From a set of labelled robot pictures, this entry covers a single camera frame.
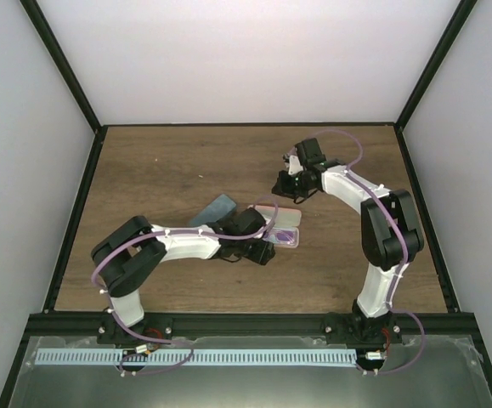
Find pink glasses case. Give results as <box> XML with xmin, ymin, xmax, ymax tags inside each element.
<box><xmin>252</xmin><ymin>205</ymin><xmax>302</xmax><ymax>241</ymax></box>

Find purple frame sunglasses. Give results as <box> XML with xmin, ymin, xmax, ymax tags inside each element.
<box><xmin>265</xmin><ymin>227</ymin><xmax>299</xmax><ymax>248</ymax></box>

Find green glasses case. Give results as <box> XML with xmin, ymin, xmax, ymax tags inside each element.
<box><xmin>188</xmin><ymin>194</ymin><xmax>237</xmax><ymax>227</ymax></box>

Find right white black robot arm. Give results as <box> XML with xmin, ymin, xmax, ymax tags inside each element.
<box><xmin>272</xmin><ymin>151</ymin><xmax>424</xmax><ymax>343</ymax></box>

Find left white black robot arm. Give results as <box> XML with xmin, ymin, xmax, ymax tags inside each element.
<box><xmin>91</xmin><ymin>207</ymin><xmax>275</xmax><ymax>343</ymax></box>

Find clear acrylic front panel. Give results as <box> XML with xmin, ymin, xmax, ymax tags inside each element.
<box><xmin>9</xmin><ymin>336</ymin><xmax>492</xmax><ymax>407</ymax></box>

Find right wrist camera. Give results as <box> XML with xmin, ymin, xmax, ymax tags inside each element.
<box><xmin>295</xmin><ymin>138</ymin><xmax>326</xmax><ymax>169</ymax></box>

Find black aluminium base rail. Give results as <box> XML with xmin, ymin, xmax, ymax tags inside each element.
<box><xmin>28</xmin><ymin>312</ymin><xmax>476</xmax><ymax>341</ymax></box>

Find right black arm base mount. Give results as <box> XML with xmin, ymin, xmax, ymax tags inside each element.
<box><xmin>321</xmin><ymin>313</ymin><xmax>402</xmax><ymax>348</ymax></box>

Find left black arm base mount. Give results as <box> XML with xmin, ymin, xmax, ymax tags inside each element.
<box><xmin>96</xmin><ymin>312</ymin><xmax>174</xmax><ymax>346</ymax></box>

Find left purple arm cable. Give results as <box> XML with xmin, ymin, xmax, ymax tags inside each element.
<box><xmin>90</xmin><ymin>195</ymin><xmax>195</xmax><ymax>378</ymax></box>

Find light blue slotted cable duct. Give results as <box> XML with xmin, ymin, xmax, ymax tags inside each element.
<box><xmin>34</xmin><ymin>348</ymin><xmax>357</xmax><ymax>368</ymax></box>

